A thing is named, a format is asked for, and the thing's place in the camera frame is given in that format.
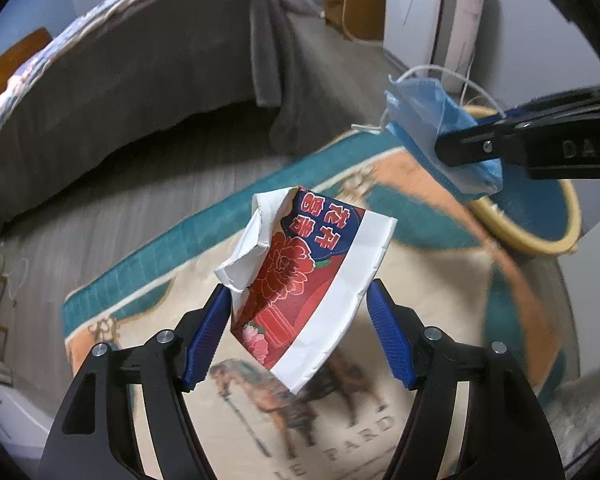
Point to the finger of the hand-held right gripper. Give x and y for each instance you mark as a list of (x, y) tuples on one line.
[(570, 102), (480, 147)]

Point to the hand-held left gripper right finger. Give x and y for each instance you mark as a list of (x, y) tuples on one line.
[(390, 335)]

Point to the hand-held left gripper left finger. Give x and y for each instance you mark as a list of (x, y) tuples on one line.
[(207, 340)]

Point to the blue face mask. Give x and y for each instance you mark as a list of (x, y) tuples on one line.
[(420, 115)]

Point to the yellow rimmed green basin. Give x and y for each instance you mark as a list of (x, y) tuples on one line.
[(530, 210)]

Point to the red floral paper box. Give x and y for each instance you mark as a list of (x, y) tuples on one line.
[(300, 285)]

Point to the white air purifier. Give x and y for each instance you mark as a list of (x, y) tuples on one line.
[(410, 10)]

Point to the wooden cabinet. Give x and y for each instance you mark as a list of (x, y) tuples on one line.
[(365, 5)]

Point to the bed with grey cover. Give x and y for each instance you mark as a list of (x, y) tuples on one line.
[(155, 60)]

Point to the blue printed quilt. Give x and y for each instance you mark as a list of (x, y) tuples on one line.
[(40, 60)]

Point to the wooden headboard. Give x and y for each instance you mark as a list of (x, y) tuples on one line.
[(10, 60)]

